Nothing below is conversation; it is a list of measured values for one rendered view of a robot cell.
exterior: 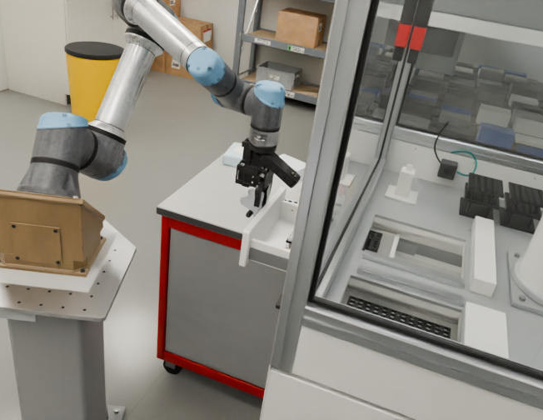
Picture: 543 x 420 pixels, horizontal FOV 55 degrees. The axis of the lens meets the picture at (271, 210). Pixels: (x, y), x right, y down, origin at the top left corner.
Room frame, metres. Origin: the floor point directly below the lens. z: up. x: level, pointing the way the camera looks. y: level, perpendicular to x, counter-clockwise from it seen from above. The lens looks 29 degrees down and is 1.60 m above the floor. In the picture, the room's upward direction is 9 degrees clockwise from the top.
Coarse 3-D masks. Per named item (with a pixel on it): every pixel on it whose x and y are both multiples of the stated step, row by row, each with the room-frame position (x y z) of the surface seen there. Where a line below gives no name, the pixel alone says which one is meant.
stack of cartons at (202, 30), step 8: (168, 0) 5.62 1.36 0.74; (176, 0) 5.77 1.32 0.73; (176, 8) 5.77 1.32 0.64; (184, 24) 5.53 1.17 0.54; (192, 24) 5.53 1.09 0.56; (200, 24) 5.60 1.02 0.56; (208, 24) 5.66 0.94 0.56; (192, 32) 5.51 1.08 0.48; (200, 32) 5.48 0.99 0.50; (208, 32) 5.66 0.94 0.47; (208, 40) 5.66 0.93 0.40; (160, 56) 5.59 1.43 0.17; (168, 56) 5.58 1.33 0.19; (152, 64) 5.62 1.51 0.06; (160, 64) 5.59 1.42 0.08; (168, 64) 5.58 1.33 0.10; (176, 64) 5.55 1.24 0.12; (168, 72) 5.57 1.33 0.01; (176, 72) 5.55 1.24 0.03; (184, 72) 5.52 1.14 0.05
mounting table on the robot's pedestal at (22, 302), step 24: (120, 240) 1.22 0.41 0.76; (120, 264) 1.11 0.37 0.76; (0, 288) 0.94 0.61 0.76; (24, 288) 0.96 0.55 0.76; (48, 288) 0.97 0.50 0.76; (96, 288) 1.00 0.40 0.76; (0, 312) 0.89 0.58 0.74; (24, 312) 0.89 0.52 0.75; (48, 312) 0.89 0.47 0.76; (72, 312) 0.90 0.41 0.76; (96, 312) 0.91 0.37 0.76
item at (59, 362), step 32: (64, 288) 0.98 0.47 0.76; (64, 320) 1.01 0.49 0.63; (32, 352) 1.01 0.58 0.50; (64, 352) 1.01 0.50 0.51; (96, 352) 1.13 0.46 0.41; (32, 384) 1.01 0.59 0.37; (64, 384) 1.01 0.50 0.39; (96, 384) 1.11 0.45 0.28; (32, 416) 1.01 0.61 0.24; (64, 416) 1.01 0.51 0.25; (96, 416) 1.10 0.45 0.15
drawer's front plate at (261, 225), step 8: (280, 192) 1.33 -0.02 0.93; (272, 200) 1.28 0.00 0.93; (280, 200) 1.32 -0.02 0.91; (264, 208) 1.22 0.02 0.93; (272, 208) 1.26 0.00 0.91; (280, 208) 1.34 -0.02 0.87; (256, 216) 1.18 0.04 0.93; (264, 216) 1.19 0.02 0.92; (272, 216) 1.27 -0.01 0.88; (248, 224) 1.13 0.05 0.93; (256, 224) 1.14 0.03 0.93; (264, 224) 1.21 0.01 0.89; (272, 224) 1.29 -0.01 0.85; (248, 232) 1.09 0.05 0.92; (256, 232) 1.14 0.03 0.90; (264, 232) 1.22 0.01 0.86; (248, 240) 1.09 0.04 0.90; (248, 248) 1.10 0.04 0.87; (240, 256) 1.10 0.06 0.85; (248, 256) 1.11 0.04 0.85; (240, 264) 1.10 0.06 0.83
